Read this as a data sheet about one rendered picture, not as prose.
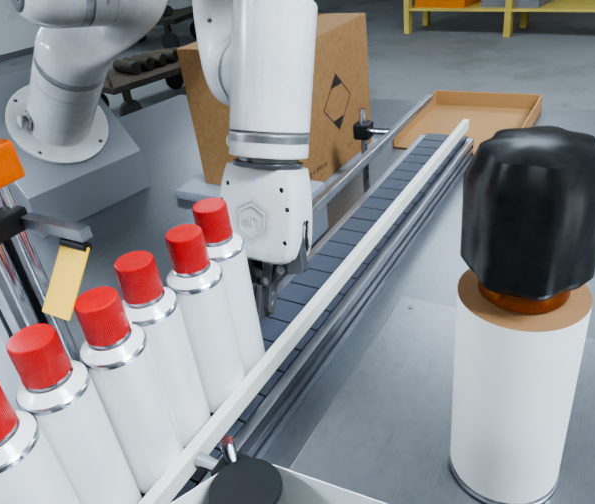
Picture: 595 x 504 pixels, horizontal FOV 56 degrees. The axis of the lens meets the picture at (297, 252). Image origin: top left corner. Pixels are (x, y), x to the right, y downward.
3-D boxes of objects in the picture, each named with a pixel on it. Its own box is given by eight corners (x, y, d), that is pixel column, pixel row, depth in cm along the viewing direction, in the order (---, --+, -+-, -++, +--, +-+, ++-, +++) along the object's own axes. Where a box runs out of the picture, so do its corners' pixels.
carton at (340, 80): (303, 200, 104) (285, 50, 90) (205, 183, 116) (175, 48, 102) (372, 141, 125) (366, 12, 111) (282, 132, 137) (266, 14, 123)
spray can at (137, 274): (166, 459, 54) (102, 285, 43) (158, 421, 58) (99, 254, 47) (218, 440, 55) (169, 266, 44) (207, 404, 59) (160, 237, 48)
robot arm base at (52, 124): (27, 174, 105) (36, 117, 90) (-11, 91, 108) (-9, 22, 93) (122, 154, 116) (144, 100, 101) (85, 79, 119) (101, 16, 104)
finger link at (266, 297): (256, 261, 61) (253, 319, 62) (281, 267, 59) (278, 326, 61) (272, 255, 63) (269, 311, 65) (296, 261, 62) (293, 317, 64)
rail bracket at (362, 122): (392, 199, 105) (389, 113, 96) (356, 194, 108) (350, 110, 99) (398, 191, 107) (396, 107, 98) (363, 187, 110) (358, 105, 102)
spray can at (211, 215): (245, 388, 60) (207, 222, 50) (212, 370, 63) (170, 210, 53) (276, 359, 64) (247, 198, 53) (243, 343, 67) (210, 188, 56)
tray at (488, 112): (513, 159, 113) (515, 140, 111) (392, 147, 126) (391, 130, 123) (541, 110, 134) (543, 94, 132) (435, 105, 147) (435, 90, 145)
